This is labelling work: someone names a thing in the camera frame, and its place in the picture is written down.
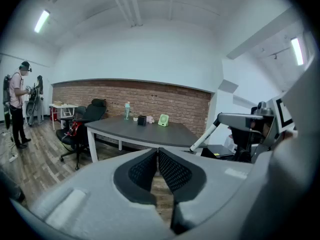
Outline dark grey table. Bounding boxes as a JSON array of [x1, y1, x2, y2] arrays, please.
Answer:
[[86, 126, 201, 164]]

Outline black office chair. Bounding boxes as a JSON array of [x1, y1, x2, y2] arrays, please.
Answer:
[[56, 98, 107, 171]]

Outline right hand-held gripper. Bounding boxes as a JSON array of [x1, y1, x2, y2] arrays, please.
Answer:
[[216, 95, 296, 148]]

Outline ceiling tube light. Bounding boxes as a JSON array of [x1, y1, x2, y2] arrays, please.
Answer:
[[290, 36, 305, 66], [34, 9, 51, 34]]

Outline white ceiling pipes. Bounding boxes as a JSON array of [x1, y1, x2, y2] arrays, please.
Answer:
[[109, 0, 144, 28]]

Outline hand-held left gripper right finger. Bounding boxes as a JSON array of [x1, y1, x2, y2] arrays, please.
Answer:
[[158, 147, 255, 240]]

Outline red bag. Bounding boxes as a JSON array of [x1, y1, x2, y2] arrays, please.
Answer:
[[66, 120, 83, 137]]

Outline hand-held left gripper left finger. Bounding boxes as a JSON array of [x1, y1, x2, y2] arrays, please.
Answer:
[[9, 147, 173, 240]]

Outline small white table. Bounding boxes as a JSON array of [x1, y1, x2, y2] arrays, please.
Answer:
[[48, 103, 78, 131]]

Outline green portable fan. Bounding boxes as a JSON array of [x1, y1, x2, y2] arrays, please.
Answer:
[[157, 113, 170, 127]]

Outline person's grey shirt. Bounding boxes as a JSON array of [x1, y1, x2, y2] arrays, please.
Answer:
[[238, 55, 320, 240]]

